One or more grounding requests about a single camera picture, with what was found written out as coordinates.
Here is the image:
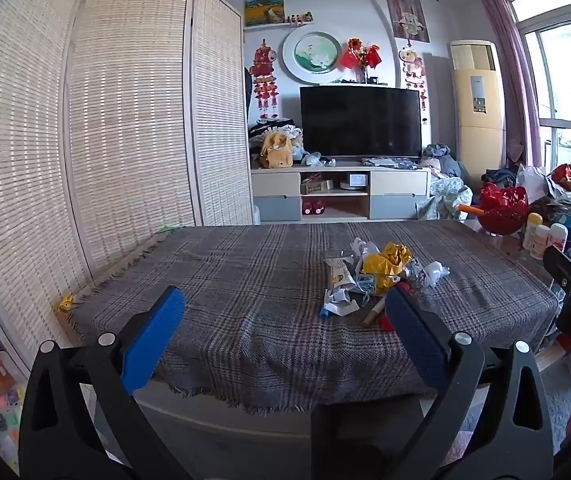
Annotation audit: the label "purple curtain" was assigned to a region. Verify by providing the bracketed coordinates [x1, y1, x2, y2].
[474, 0, 544, 169]

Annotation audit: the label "dark patterned cloth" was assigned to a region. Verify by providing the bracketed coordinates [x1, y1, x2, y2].
[362, 157, 422, 169]

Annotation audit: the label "beige grey television cabinet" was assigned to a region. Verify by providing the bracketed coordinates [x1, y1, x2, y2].
[250, 160, 432, 224]

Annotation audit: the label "pink label white bottle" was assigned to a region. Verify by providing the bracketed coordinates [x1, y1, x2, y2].
[547, 223, 569, 251]

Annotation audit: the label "white framed window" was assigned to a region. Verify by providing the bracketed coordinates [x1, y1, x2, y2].
[494, 0, 571, 198]

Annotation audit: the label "yellow capped white bottle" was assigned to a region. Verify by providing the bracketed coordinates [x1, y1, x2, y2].
[524, 212, 544, 254]

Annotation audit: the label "small white bottle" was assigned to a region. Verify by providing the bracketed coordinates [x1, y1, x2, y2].
[530, 225, 551, 260]

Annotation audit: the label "beige standing air conditioner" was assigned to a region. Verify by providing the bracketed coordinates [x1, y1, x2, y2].
[449, 39, 507, 197]

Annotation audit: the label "red lantern bouquet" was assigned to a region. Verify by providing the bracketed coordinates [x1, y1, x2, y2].
[340, 37, 383, 84]

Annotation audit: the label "yellow plush backpack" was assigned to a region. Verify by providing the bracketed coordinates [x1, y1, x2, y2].
[258, 129, 295, 170]

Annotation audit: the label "white wall shelf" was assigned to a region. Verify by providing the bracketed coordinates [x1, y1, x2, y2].
[242, 19, 317, 31]

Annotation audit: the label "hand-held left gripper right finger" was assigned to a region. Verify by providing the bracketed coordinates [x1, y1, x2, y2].
[384, 284, 554, 480]

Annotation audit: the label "large white plastic bag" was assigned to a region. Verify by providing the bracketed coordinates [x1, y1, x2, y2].
[515, 163, 551, 197]

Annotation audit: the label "landscape painting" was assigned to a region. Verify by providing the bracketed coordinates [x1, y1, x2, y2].
[243, 0, 285, 29]

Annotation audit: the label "torn white blue paper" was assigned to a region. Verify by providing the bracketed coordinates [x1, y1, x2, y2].
[318, 287, 362, 319]

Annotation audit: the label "red snack bag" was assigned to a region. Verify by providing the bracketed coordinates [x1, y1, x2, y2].
[550, 161, 571, 194]

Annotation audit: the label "yellow plastic bag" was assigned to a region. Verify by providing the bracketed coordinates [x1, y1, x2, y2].
[364, 241, 415, 292]

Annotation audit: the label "grey plaid blanket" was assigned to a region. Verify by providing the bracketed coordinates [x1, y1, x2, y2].
[68, 220, 561, 417]

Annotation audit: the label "black hanging coat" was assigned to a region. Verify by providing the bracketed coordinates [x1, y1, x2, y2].
[242, 66, 254, 122]

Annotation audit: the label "clear plastic wrap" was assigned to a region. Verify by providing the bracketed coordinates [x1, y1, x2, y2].
[408, 259, 452, 291]

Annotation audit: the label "white printed wrapper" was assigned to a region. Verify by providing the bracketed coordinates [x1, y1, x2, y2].
[323, 256, 357, 289]

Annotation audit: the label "small cardboard boxes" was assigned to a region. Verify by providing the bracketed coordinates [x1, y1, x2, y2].
[301, 174, 337, 194]

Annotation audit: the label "grey blue clothes pile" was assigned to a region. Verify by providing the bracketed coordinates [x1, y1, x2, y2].
[418, 143, 477, 222]

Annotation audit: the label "red openwork basket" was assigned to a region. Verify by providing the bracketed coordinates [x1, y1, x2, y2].
[479, 182, 530, 236]

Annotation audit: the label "grey shaggy carpet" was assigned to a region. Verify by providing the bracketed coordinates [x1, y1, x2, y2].
[535, 355, 571, 467]

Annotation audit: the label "wall poster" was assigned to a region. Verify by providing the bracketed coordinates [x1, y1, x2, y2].
[385, 0, 431, 44]

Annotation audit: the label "bamboo folding screen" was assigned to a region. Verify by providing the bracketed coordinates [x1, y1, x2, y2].
[0, 0, 256, 378]

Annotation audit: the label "red fish hanging ornament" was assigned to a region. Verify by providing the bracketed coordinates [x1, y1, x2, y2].
[248, 38, 282, 122]

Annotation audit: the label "round lotus wall art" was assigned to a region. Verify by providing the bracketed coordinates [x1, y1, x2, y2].
[282, 25, 351, 85]

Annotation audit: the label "cow hanging ornament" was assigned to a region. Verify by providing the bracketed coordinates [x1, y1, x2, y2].
[397, 44, 429, 122]

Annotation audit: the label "black television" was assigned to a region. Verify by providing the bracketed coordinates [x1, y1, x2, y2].
[299, 85, 423, 161]

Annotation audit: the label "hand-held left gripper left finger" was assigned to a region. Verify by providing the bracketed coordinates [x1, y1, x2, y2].
[19, 286, 192, 480]

